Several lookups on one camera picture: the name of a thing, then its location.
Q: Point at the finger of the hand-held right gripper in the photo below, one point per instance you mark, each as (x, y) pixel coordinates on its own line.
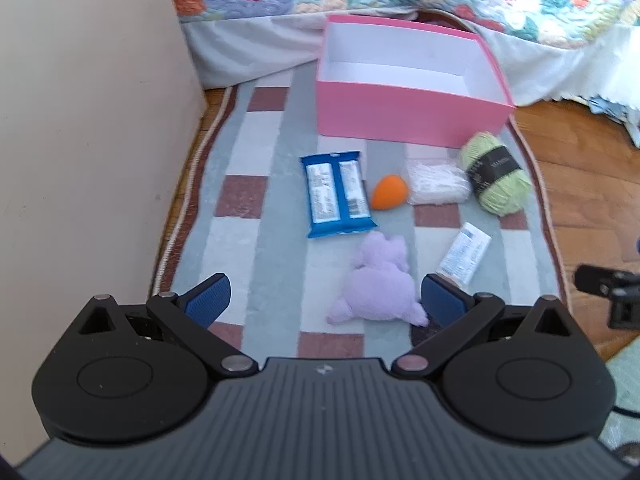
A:
(597, 279)

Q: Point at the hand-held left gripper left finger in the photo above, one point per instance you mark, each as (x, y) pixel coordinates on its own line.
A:
(210, 300)

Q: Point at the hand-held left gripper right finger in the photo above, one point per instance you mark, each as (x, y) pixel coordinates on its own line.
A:
(442, 300)

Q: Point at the small white printed packet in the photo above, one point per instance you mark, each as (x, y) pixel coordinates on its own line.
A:
(462, 255)

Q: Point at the purple plush toy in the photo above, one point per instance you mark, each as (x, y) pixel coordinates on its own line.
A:
(380, 285)

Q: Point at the clear plastic packet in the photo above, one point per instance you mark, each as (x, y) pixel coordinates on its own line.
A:
(435, 182)

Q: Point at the orange makeup sponge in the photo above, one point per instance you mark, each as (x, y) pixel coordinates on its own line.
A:
(390, 192)

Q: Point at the green yarn ball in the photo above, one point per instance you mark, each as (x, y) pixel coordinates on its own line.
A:
(500, 195)

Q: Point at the blue wet wipes packet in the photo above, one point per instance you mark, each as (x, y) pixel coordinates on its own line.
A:
(320, 220)

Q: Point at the pink cardboard box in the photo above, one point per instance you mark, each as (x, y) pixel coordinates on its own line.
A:
(400, 115)

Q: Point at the checkered rug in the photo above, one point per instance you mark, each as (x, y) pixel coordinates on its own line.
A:
(260, 260)

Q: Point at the pale green mat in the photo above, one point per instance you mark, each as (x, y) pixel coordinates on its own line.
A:
(627, 375)

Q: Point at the blue patterned cloth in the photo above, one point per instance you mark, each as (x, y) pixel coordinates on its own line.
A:
(620, 115)

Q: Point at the beige cabinet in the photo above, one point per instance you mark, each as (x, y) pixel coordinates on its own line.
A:
(75, 160)

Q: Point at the floral quilt bed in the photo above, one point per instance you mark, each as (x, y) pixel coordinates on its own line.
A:
(240, 50)

